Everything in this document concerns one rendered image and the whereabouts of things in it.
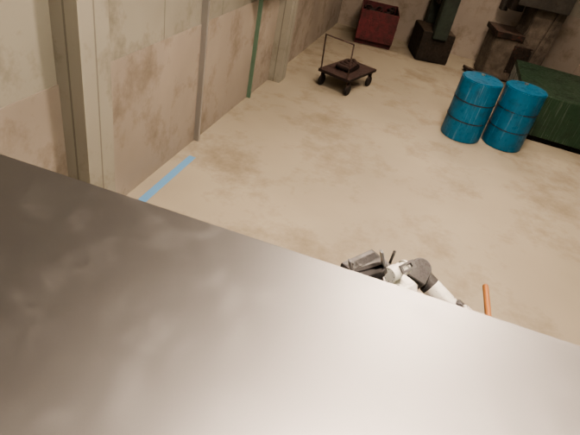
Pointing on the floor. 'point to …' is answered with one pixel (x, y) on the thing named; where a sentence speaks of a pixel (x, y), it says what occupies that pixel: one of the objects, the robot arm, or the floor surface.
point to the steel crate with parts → (376, 24)
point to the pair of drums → (473, 99)
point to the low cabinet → (553, 105)
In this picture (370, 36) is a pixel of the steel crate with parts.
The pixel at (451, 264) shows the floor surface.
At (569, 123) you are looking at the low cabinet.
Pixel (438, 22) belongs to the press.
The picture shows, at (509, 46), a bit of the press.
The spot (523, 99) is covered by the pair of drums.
